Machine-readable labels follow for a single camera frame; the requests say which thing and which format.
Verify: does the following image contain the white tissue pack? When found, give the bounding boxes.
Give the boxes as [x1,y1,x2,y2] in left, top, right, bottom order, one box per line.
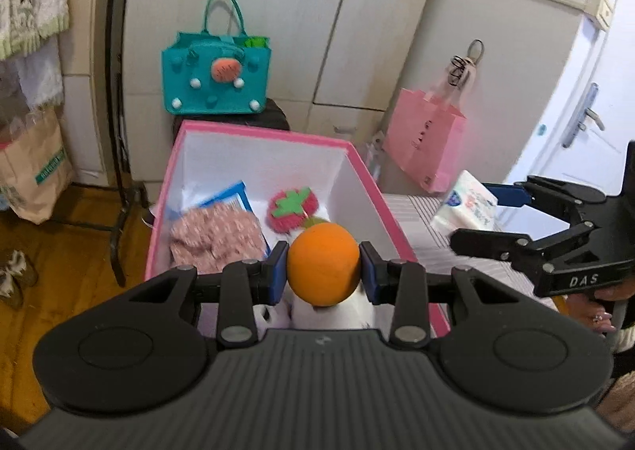
[431,170,498,236]

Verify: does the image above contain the pink floral fabric scrunchie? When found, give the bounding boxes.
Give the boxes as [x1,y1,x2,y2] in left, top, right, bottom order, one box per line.
[170,203,268,274]

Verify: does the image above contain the white plush toy orange ball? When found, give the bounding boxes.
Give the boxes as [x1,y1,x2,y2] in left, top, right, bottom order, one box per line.
[254,222,375,336]

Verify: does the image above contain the red strawberry plush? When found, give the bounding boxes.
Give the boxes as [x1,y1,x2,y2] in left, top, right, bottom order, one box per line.
[266,186,319,234]

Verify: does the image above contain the green round sponge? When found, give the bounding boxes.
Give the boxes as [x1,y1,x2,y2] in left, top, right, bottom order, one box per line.
[302,216,328,228]

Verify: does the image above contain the person's right hand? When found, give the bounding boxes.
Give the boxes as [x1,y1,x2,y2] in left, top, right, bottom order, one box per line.
[565,274,635,334]

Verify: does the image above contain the striped pink tablecloth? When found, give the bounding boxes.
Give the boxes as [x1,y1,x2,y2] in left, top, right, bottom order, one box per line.
[384,194,558,310]

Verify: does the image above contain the white door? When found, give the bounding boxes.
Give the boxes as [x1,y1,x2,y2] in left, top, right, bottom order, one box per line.
[505,4,634,195]

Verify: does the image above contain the pink paper gift bag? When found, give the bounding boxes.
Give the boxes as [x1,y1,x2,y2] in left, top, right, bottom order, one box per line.
[383,39,485,194]

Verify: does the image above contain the pink cardboard box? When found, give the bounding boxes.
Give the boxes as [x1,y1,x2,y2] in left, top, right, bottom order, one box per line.
[144,118,452,340]

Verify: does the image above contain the teal felt tote bag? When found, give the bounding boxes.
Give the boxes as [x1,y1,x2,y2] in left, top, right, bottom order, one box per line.
[162,0,271,116]

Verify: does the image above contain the shoes on floor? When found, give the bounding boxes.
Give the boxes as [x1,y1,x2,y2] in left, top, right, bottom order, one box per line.
[0,249,39,310]

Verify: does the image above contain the beige wardrobe cabinet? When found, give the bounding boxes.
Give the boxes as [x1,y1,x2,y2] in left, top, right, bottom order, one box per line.
[123,0,589,185]

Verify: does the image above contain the brown paper bag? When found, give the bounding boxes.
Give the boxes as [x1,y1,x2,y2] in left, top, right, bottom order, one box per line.
[0,106,73,224]

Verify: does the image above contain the silver door handle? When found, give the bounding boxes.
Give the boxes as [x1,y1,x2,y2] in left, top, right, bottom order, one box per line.
[561,82,606,149]

